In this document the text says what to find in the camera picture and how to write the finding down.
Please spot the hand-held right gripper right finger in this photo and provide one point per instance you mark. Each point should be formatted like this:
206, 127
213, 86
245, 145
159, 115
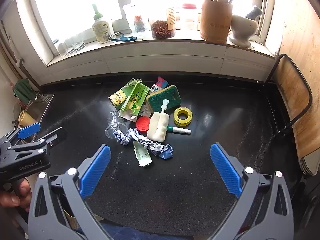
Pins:
226, 170

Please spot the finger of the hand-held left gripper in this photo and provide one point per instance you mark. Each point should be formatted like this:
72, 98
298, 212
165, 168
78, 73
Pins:
53, 138
28, 130

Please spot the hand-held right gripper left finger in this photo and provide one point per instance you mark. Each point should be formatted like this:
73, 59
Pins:
96, 172

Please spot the crushed clear plastic cup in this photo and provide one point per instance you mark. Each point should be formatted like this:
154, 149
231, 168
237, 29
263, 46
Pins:
113, 128

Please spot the green and white plastic shell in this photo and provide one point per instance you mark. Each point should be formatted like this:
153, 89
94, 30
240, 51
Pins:
141, 156

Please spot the blue white wrapper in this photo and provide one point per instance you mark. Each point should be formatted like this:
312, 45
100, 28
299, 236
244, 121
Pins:
147, 142

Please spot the green and white marker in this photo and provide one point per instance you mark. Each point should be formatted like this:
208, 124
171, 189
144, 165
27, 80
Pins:
180, 130

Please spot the yellow tape roll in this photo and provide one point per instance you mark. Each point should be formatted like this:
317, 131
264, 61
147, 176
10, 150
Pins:
178, 118

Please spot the white sponge bottle brush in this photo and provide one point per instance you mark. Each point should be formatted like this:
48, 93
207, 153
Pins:
157, 127

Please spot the green carton with yellow cartoon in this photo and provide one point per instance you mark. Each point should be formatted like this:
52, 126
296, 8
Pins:
119, 99

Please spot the long green drink carton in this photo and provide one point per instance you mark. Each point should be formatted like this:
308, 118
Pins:
137, 97

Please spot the green and yellow sponge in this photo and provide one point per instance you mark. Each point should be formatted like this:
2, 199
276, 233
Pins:
163, 96

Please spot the person's left hand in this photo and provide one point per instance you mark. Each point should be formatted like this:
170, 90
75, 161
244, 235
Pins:
23, 191

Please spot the yellow cup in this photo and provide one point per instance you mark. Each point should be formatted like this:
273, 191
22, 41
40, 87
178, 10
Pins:
26, 119

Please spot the green cloth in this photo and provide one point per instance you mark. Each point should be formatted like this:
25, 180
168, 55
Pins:
22, 90

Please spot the red round lid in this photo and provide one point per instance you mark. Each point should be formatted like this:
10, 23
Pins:
143, 124

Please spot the small clear glass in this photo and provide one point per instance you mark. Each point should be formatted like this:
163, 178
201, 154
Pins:
63, 49
80, 45
71, 47

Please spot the white spotted packet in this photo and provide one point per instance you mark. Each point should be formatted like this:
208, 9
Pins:
155, 89

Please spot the red and blue wrapper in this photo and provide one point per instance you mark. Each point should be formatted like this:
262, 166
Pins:
161, 82

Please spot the white bottle with green cap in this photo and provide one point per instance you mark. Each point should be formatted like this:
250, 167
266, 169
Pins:
101, 28

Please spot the white stone mortar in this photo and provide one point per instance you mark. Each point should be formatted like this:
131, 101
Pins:
241, 30

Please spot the clear glass bottle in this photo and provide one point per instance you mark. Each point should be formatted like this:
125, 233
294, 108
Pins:
139, 25

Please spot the bamboo utensil holder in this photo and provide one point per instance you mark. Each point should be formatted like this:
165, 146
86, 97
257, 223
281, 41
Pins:
215, 21

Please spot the plastic jar of red spice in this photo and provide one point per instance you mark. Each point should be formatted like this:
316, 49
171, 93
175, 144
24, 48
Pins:
161, 28

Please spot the clear jar with red lid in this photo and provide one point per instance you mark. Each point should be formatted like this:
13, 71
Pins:
188, 16

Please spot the large wooden cutting board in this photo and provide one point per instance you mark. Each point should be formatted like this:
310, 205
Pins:
305, 30

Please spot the stone pestle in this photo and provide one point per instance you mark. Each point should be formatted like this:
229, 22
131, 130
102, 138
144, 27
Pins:
255, 12

